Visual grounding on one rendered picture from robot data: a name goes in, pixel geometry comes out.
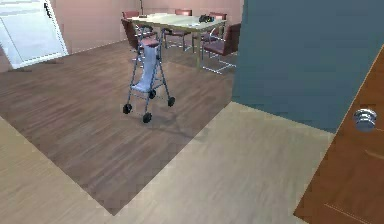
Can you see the pale dining table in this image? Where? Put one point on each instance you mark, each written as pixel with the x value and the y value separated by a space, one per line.
pixel 180 22

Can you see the blue wheeled walker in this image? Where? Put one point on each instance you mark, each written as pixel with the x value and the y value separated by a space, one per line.
pixel 147 71

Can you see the brown wooden room door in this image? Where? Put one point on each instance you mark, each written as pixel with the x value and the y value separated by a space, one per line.
pixel 353 166

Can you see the silver round door knob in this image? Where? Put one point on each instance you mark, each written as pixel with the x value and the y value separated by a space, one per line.
pixel 365 119

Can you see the black object on table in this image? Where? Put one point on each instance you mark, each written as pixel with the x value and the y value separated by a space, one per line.
pixel 206 18

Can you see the dark red dining chair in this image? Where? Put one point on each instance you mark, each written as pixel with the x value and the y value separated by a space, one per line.
pixel 130 14
pixel 214 26
pixel 181 23
pixel 224 43
pixel 130 33

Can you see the white room door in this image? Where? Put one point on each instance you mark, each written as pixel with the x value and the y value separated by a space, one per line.
pixel 30 31

